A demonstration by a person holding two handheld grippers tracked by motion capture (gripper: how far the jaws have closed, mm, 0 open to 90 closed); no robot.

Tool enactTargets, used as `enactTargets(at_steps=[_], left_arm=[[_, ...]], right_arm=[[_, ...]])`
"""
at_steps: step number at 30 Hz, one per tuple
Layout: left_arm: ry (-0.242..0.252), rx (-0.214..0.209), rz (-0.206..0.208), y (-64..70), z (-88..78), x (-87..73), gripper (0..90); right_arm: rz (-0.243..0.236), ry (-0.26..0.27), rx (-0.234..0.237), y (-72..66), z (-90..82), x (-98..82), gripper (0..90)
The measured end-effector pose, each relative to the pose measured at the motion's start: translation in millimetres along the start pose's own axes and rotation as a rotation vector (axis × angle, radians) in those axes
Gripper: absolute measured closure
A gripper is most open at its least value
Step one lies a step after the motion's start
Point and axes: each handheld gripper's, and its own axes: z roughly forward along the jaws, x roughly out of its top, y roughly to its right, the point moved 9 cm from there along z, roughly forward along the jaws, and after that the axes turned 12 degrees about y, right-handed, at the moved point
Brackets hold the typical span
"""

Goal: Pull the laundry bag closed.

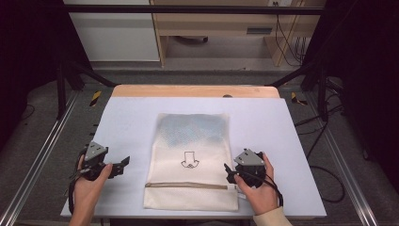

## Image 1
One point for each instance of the wooden table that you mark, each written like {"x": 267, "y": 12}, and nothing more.
{"x": 188, "y": 91}

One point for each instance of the person's right hand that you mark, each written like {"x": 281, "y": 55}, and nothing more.
{"x": 262, "y": 196}

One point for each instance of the black curtain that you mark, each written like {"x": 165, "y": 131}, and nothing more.
{"x": 28, "y": 62}
{"x": 367, "y": 78}

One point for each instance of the dark chair base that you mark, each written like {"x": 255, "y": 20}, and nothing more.
{"x": 191, "y": 39}

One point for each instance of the aluminium rail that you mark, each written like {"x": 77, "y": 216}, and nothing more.
{"x": 342, "y": 157}
{"x": 40, "y": 150}

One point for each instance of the person's left hand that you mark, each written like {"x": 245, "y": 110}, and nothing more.
{"x": 87, "y": 188}

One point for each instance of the white table mat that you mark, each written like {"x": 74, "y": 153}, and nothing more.
{"x": 131, "y": 125}

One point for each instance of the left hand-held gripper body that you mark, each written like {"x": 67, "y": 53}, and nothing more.
{"x": 94, "y": 157}

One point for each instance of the black horizontal bar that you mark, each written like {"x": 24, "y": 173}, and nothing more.
{"x": 188, "y": 9}

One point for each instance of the black metal stand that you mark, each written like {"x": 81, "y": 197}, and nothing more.
{"x": 321, "y": 91}
{"x": 61, "y": 88}

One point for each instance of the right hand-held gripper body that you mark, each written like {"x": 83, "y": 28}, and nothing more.
{"x": 251, "y": 164}

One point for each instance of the cream mesh laundry bag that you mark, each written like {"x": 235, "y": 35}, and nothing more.
{"x": 191, "y": 157}

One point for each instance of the wooden desk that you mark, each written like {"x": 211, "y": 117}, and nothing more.
{"x": 219, "y": 25}

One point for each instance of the yellow black tape strip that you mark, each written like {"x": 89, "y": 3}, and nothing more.
{"x": 296, "y": 99}
{"x": 95, "y": 98}

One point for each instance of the white cabinet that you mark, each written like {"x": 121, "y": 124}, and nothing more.
{"x": 116, "y": 34}

